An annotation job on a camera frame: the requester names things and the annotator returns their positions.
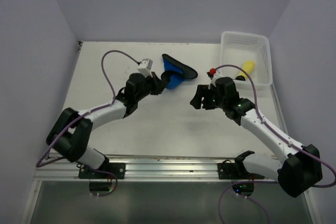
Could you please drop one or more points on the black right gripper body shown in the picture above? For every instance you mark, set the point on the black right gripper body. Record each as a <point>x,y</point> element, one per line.
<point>219,102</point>

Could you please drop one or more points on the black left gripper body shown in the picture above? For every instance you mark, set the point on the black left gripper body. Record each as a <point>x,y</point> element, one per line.
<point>150,86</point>

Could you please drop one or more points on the blue towel dark trim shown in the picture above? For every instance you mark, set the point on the blue towel dark trim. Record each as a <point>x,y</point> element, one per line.
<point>176,72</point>

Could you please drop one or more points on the yellow towel black trim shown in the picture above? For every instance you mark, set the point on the yellow towel black trim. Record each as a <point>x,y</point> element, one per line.
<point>247,68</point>

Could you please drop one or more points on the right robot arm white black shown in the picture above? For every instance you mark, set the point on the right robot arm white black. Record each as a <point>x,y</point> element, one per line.
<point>296,167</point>

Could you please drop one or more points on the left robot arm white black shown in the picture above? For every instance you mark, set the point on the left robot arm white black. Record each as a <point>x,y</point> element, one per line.
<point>71,133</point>

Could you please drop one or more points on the white plastic basket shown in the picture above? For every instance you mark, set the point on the white plastic basket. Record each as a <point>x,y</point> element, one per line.
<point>239,48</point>

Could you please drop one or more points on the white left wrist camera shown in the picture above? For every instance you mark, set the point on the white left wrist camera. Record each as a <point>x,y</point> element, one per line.
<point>144,67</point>

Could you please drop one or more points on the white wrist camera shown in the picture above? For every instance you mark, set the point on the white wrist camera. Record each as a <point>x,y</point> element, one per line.
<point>144,67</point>
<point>213,74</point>

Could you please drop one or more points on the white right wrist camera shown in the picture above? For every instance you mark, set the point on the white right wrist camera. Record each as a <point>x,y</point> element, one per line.
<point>213,74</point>

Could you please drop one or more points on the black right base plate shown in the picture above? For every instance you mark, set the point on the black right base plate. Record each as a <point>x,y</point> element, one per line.
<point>228,170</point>

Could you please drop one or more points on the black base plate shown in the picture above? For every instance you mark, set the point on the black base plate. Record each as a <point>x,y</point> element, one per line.
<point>108,170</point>
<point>228,170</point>

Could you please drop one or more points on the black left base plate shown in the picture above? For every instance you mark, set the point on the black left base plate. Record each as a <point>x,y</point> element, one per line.
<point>108,170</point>

